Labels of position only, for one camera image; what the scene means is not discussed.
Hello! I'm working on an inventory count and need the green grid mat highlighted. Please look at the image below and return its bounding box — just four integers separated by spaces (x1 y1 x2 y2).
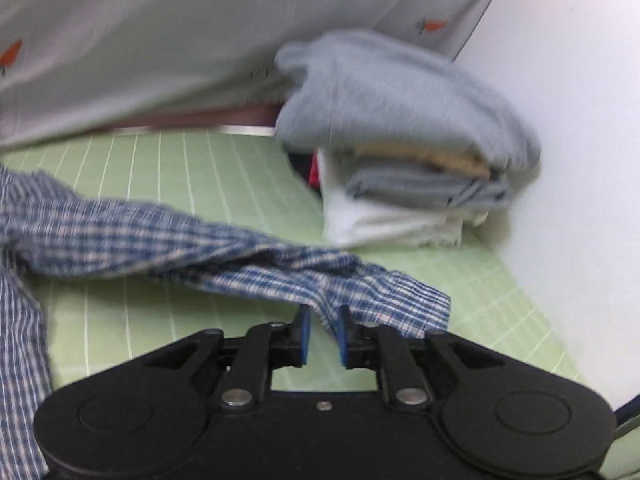
0 129 586 397

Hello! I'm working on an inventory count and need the reddish wooden rail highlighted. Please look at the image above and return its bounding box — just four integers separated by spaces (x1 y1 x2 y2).
100 104 281 137

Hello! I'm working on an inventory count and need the grey folded garment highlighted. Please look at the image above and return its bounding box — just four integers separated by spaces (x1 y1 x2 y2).
345 157 516 211

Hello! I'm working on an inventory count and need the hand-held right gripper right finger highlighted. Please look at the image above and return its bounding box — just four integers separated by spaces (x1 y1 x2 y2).
337 305 507 408

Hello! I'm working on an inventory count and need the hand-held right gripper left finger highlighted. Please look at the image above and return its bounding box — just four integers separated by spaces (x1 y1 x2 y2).
134 305 314 408

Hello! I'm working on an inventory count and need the blue plaid shirt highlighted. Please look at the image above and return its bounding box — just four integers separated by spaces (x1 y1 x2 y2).
0 165 452 480

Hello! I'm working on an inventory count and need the red cloth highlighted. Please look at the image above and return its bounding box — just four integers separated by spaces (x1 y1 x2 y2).
307 152 324 191

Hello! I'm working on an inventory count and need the pale grey printed curtain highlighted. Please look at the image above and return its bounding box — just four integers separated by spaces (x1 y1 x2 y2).
0 0 508 150

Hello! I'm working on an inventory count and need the grey-blue folded sweater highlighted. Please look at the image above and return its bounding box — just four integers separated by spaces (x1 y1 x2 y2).
274 29 543 173

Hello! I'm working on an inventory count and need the white folded garment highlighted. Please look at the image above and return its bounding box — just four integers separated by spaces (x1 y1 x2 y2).
317 150 491 251

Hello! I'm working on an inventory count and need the tan folded garment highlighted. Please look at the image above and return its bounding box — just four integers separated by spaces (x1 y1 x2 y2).
350 142 493 179

